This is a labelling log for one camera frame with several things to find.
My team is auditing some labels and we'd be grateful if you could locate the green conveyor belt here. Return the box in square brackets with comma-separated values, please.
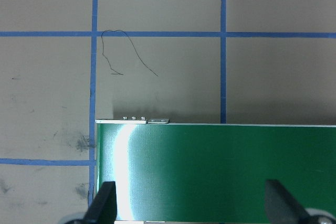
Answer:
[96, 119, 335, 223]

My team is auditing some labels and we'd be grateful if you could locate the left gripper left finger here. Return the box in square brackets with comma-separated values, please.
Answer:
[83, 182, 117, 224]

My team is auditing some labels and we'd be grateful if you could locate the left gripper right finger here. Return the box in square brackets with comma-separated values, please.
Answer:
[264, 179, 311, 224]

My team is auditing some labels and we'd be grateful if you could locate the thin black wire strand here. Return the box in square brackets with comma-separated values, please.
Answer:
[101, 29, 159, 77]

